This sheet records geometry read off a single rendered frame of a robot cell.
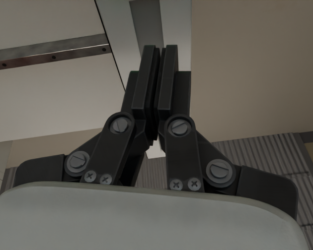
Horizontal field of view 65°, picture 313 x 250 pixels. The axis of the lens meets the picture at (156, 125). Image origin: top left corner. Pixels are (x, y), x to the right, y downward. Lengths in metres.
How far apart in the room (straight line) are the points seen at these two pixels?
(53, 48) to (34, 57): 0.04
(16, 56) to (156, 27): 0.28
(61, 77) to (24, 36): 0.11
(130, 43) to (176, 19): 0.06
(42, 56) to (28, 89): 0.14
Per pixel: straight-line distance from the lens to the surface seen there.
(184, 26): 0.29
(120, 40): 0.30
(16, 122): 0.71
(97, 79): 0.54
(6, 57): 0.51
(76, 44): 0.46
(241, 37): 1.65
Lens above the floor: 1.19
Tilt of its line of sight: 33 degrees down
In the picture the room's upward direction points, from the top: 174 degrees clockwise
